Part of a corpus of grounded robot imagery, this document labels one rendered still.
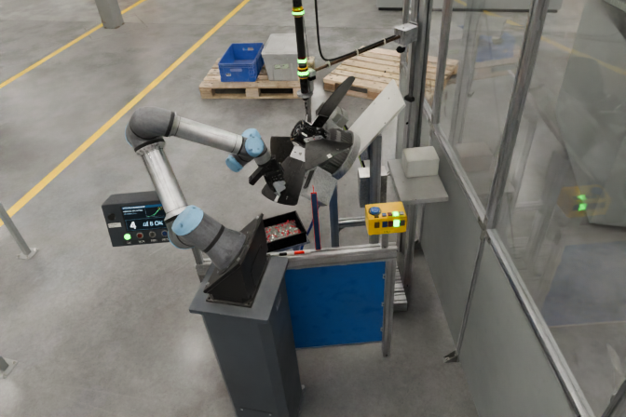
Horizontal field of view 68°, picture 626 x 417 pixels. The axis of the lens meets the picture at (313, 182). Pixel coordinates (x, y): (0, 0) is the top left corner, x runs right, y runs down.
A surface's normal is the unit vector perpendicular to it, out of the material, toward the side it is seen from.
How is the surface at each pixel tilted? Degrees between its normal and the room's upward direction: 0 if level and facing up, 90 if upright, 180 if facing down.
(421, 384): 0
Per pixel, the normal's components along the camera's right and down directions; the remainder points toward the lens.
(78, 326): -0.07, -0.79
